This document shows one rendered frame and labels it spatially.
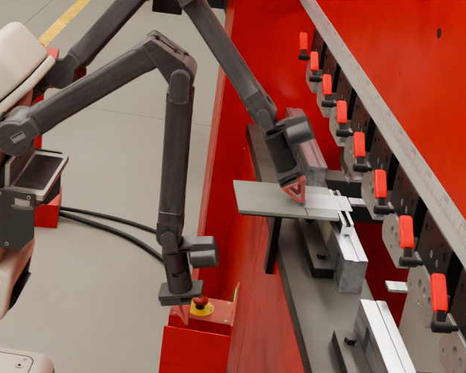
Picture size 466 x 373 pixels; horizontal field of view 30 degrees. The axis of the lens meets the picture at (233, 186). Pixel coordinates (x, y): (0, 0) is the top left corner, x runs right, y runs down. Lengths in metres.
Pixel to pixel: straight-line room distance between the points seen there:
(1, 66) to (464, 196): 1.09
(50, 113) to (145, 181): 2.78
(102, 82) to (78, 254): 2.15
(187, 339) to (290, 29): 1.33
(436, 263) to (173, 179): 0.65
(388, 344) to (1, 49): 1.06
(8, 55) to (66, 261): 1.95
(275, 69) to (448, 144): 1.62
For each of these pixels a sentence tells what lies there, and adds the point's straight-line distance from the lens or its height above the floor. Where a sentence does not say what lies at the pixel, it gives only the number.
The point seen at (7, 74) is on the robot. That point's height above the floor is 1.32.
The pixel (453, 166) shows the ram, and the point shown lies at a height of 1.45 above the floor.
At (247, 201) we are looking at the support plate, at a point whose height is 1.00.
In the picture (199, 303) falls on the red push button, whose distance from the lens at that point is 2.18.
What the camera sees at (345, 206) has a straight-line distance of 2.34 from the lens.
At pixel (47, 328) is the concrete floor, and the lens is 3.45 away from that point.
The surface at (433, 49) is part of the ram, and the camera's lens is 1.66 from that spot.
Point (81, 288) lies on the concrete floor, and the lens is 3.69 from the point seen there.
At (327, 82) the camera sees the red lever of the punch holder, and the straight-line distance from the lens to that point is 2.31.
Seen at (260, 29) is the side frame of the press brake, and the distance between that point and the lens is 3.03.
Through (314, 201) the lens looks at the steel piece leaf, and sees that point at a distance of 2.33.
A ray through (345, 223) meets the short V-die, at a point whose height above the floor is 1.00.
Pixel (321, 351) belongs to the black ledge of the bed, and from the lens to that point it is 1.97.
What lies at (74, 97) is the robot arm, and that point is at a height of 1.34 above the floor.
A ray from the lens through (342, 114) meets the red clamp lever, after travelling 2.12.
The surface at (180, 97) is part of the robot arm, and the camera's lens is 1.79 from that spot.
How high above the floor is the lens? 1.99
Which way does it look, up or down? 25 degrees down
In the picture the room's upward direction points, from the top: 8 degrees clockwise
